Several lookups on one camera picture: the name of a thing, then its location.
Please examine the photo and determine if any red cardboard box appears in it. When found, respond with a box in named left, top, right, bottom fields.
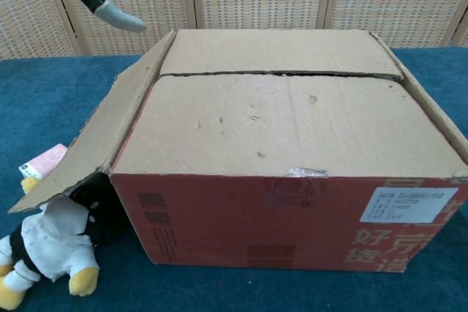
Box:
left=7, top=28, right=468, bottom=275

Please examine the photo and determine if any blue felt table cover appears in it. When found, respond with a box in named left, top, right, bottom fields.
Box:
left=0, top=47, right=468, bottom=312

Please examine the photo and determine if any small pink carton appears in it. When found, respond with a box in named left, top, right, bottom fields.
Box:
left=18, top=142, right=69, bottom=181

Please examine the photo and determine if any black plush toy white coat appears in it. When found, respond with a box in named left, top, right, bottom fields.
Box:
left=0, top=175, right=127, bottom=311

